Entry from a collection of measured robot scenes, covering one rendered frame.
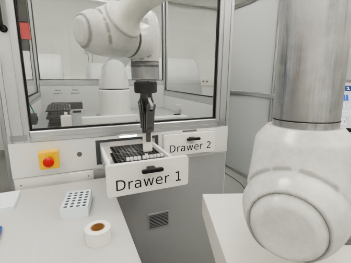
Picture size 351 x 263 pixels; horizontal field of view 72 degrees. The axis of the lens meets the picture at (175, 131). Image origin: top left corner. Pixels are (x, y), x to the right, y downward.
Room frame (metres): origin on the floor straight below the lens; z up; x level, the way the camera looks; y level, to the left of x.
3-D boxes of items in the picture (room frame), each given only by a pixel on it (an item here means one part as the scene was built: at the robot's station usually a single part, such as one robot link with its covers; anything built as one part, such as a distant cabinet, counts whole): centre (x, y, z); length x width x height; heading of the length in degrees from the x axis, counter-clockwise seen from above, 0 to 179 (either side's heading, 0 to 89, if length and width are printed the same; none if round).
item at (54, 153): (0.93, 0.51, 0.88); 0.07 x 0.05 x 0.07; 113
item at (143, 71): (0.81, 0.10, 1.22); 0.09 x 0.09 x 0.06
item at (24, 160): (1.54, 0.37, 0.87); 1.02 x 0.95 x 0.14; 113
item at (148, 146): (0.80, 0.09, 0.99); 0.03 x 0.01 x 0.07; 113
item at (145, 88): (0.81, 0.10, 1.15); 0.08 x 0.07 x 0.09; 23
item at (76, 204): (0.76, 0.34, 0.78); 0.12 x 0.08 x 0.04; 13
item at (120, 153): (0.97, 0.17, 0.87); 0.22 x 0.18 x 0.06; 23
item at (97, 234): (0.59, 0.21, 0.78); 0.07 x 0.07 x 0.04
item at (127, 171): (0.78, 0.09, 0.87); 0.29 x 0.02 x 0.11; 113
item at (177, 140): (1.20, -0.08, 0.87); 0.29 x 0.02 x 0.11; 113
